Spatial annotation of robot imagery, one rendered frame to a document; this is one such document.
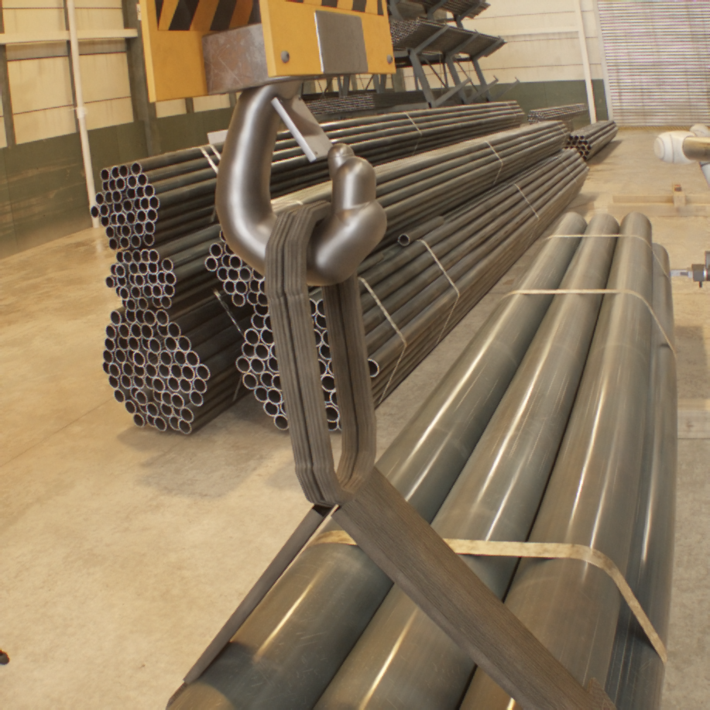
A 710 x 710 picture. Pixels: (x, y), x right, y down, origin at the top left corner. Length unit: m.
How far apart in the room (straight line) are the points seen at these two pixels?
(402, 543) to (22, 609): 1.57
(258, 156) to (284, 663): 0.56
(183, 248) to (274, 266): 2.20
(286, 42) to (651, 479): 1.14
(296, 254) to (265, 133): 0.10
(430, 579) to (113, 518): 1.86
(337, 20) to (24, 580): 1.92
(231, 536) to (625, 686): 1.46
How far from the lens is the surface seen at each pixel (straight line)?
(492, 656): 0.70
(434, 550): 0.71
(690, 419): 2.50
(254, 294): 2.57
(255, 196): 0.61
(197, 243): 2.83
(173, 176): 2.75
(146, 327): 2.90
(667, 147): 3.16
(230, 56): 0.58
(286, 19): 0.51
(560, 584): 0.95
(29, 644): 1.98
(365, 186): 0.57
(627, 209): 6.78
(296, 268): 0.56
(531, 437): 1.34
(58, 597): 2.12
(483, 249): 3.89
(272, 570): 0.72
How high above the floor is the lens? 1.10
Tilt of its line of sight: 17 degrees down
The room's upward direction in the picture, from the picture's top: 8 degrees counter-clockwise
